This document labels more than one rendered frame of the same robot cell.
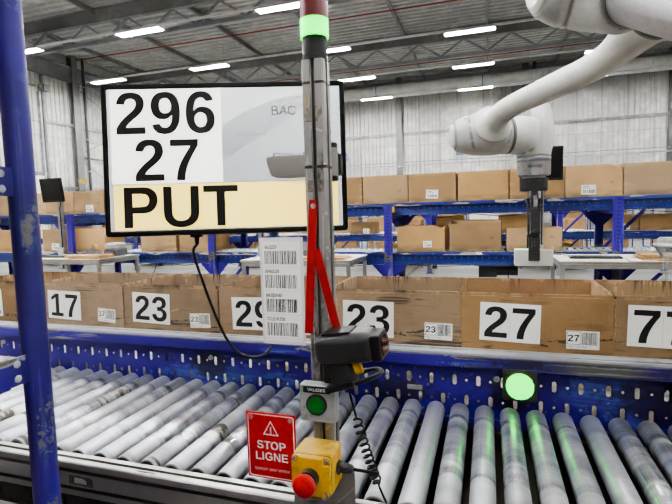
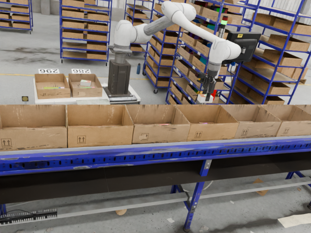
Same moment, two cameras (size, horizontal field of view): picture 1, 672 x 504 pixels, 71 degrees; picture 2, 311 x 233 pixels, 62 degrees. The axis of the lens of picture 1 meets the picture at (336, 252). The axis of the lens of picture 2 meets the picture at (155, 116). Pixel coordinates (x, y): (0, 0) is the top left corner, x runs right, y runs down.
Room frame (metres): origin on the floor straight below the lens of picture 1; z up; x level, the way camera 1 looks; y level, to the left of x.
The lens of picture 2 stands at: (2.52, -1.99, 1.88)
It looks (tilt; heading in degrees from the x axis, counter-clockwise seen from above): 28 degrees down; 140
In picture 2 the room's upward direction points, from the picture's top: 10 degrees clockwise
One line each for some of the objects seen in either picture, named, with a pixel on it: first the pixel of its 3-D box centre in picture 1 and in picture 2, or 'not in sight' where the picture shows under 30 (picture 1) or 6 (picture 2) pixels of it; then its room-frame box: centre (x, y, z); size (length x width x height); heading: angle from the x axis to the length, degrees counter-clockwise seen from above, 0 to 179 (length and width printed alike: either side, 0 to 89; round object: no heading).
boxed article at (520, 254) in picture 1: (532, 257); (205, 98); (1.36, -0.57, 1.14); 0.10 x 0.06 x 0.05; 72
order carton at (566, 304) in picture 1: (529, 313); (203, 123); (1.42, -0.58, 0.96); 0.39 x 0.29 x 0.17; 72
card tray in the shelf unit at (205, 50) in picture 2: not in sight; (213, 49); (0.35, 0.58, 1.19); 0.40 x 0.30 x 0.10; 162
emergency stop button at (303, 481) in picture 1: (306, 482); not in sight; (0.76, 0.06, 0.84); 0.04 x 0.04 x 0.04; 72
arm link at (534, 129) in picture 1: (529, 128); (219, 50); (1.36, -0.55, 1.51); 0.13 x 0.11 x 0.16; 94
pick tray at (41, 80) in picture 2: not in sight; (52, 85); (0.10, -1.31, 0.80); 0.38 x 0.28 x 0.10; 170
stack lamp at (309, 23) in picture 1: (314, 20); (224, 20); (0.86, 0.03, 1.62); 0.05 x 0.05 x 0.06
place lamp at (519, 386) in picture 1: (519, 387); not in sight; (1.23, -0.48, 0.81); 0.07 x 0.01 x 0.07; 72
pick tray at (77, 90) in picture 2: not in sight; (84, 84); (0.16, -1.01, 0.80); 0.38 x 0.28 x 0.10; 167
